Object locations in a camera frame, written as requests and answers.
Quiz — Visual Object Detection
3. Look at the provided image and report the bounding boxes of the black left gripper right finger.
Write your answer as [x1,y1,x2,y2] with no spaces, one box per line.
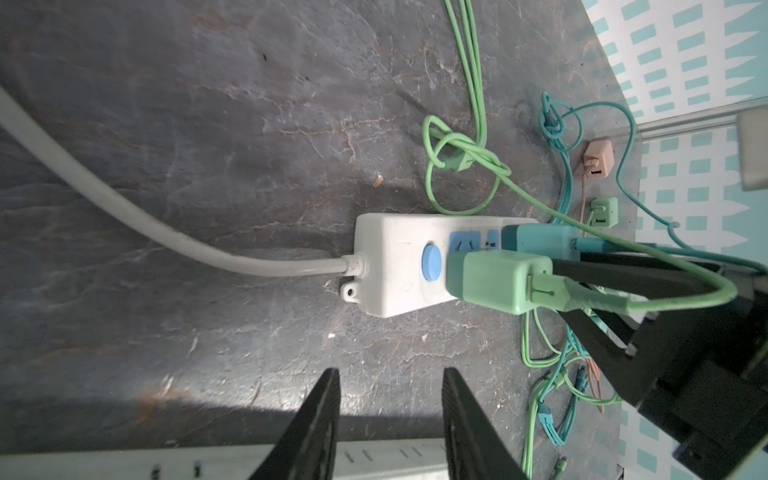
[442,367,526,480]

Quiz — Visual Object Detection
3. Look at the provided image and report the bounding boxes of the small white blue power strip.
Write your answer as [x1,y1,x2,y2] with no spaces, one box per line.
[340,213,532,318]

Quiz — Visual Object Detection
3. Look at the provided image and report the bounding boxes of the pink plug adapter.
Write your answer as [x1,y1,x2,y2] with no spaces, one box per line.
[583,138,615,179]

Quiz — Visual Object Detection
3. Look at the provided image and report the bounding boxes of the teal plug adapter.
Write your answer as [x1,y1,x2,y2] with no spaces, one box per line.
[501,223,581,261]

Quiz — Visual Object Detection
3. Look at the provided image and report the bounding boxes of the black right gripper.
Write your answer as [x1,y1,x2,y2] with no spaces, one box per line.
[553,260,767,479]

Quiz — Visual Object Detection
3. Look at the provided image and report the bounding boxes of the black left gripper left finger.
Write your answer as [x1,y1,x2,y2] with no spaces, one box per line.
[250,368,341,480]

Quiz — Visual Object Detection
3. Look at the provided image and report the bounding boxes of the green plug adapter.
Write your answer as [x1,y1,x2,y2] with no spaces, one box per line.
[588,197,619,229]
[446,249,553,315]

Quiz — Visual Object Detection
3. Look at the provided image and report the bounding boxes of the white coiled power cord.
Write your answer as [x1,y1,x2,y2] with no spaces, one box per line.
[0,83,367,280]

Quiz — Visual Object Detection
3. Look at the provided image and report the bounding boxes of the green charging cables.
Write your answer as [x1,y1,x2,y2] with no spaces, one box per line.
[419,0,768,480]

